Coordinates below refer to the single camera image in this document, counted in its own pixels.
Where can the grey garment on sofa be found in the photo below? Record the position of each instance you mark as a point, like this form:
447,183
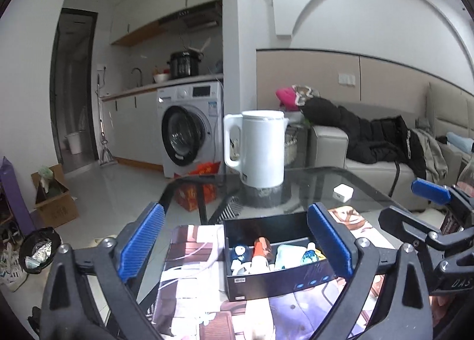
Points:
436,165

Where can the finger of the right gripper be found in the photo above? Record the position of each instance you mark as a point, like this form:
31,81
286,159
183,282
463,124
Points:
453,198
446,260

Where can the black cardboard box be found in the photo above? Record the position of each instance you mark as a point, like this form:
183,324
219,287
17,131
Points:
272,256

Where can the black jacket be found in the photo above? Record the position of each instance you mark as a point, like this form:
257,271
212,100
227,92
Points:
370,141

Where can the white electric kettle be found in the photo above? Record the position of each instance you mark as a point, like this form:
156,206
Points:
261,146

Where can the white bowl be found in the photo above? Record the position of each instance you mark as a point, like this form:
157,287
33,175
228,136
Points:
161,78

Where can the range hood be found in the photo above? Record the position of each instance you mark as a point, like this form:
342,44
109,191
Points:
197,18

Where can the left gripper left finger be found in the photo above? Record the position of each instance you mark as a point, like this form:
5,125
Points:
68,308

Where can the grey sofa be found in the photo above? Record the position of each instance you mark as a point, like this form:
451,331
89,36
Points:
447,113

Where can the red gift box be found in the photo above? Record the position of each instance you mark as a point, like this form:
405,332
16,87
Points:
187,195

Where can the white glue bottle red cap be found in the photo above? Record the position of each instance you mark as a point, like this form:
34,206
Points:
261,256

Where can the small white charger cube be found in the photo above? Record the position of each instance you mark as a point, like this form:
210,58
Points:
342,192

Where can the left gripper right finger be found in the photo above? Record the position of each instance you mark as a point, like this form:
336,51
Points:
402,310

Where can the white wall switch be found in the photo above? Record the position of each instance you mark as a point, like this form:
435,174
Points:
347,79

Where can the wicker basket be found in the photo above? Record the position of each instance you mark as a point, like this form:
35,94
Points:
295,147

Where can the brown cardboard box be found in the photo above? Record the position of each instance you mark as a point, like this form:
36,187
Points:
53,200

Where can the anime printed desk mat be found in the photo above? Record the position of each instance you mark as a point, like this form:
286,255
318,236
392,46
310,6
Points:
191,300

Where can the white washing machine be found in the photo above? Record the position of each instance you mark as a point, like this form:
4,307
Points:
190,128

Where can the black rice cooker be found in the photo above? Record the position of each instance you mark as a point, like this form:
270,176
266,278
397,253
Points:
184,64

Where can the blue bottle with label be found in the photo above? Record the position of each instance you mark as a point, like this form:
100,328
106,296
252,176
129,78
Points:
240,257

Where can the black bag with foil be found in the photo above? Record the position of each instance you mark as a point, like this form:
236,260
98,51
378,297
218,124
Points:
38,249

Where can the blue faceted bottle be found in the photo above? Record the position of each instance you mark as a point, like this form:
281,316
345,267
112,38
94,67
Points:
312,254

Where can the pink plush item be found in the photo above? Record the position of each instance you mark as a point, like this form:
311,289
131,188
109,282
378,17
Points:
287,97

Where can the black kitchen faucet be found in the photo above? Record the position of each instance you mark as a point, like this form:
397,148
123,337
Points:
137,77

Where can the white trash bin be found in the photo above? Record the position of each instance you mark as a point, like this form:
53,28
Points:
75,142

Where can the purple tall box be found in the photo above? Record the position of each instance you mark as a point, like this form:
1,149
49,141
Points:
15,198

